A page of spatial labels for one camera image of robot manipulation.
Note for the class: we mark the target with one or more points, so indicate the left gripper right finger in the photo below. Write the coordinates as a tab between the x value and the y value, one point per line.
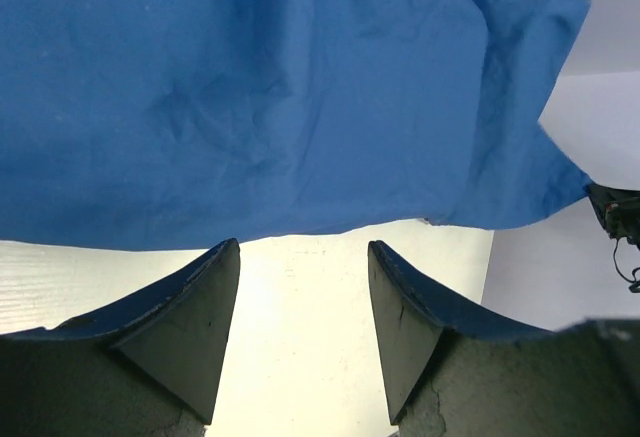
454	368

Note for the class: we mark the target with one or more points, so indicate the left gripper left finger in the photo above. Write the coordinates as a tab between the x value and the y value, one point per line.
148	364

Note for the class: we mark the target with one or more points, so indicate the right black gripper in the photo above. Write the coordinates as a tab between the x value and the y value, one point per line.
617	211

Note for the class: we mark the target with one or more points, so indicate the blue surgical wrap cloth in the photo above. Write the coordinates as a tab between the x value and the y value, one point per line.
176	124

